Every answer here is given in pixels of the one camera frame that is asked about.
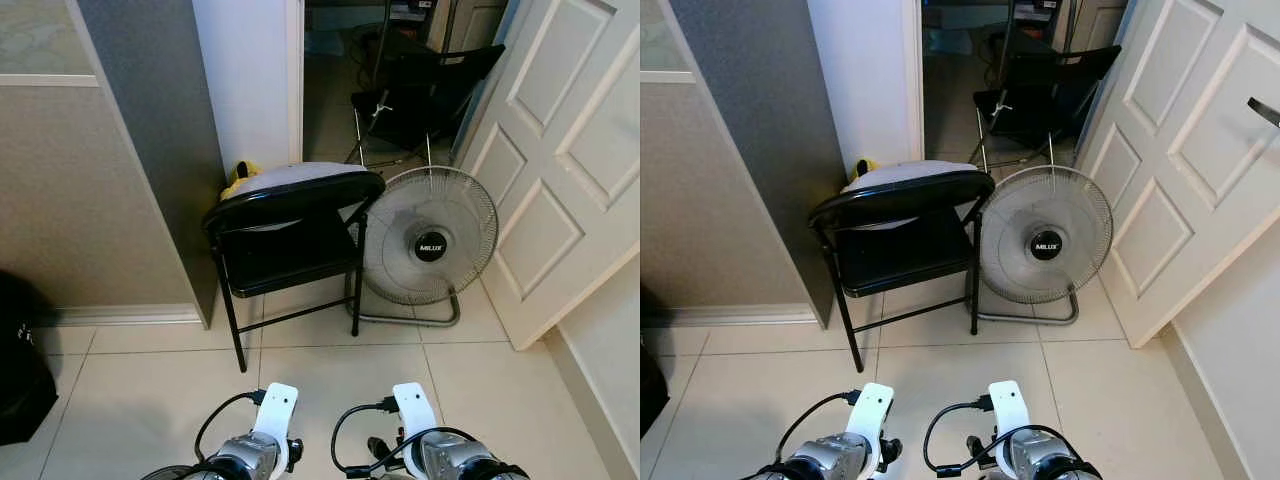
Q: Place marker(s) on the yellow soft item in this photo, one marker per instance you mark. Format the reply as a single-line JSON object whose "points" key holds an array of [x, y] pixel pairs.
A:
{"points": [[240, 175], [865, 166]]}

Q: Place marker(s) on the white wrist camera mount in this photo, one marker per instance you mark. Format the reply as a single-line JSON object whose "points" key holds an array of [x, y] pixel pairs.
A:
{"points": [[872, 410], [413, 408], [1008, 408], [275, 410]]}

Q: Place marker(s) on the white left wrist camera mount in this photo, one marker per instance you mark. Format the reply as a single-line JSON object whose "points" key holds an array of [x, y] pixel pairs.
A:
{"points": [[872, 410], [275, 410]]}

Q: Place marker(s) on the white panel door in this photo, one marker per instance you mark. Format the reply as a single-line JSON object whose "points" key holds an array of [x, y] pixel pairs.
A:
{"points": [[560, 150], [1180, 150]]}

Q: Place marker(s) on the beige cabinet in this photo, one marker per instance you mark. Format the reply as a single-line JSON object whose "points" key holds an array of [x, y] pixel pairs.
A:
{"points": [[1100, 20], [475, 20]]}

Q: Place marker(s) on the black folding chair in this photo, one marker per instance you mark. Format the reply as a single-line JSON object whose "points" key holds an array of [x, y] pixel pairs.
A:
{"points": [[900, 260], [290, 260], [1050, 95], [430, 95]]}

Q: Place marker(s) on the black bag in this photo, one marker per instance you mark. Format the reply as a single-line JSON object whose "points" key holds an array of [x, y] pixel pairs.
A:
{"points": [[20, 380]]}

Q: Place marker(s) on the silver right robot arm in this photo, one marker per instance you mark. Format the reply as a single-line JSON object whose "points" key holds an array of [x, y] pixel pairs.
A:
{"points": [[1040, 460], [450, 460]]}

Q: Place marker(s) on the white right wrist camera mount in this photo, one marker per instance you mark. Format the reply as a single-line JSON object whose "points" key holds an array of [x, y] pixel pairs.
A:
{"points": [[413, 408], [1008, 408]]}

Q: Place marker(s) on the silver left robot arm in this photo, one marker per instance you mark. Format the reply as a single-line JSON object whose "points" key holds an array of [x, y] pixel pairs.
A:
{"points": [[240, 460], [830, 462]]}

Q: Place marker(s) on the white door frame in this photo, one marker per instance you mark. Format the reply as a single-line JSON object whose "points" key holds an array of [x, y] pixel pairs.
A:
{"points": [[914, 80], [295, 80]]}

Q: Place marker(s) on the grey Milux floor fan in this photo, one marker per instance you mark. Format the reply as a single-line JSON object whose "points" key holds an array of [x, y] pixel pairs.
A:
{"points": [[430, 245], [1045, 245]]}

